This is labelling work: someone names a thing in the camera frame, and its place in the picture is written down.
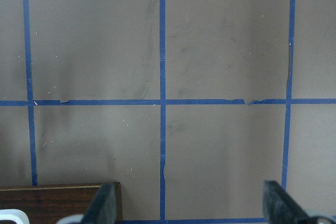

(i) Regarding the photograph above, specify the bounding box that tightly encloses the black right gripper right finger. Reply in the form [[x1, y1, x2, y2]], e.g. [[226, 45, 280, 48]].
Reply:
[[262, 180, 309, 224]]

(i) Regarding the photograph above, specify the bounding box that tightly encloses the wooden drawer with white handle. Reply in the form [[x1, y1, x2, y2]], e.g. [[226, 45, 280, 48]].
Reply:
[[1, 182, 123, 223]]

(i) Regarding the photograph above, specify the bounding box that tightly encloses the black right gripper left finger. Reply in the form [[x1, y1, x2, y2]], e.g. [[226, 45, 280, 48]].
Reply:
[[83, 184, 117, 224]]

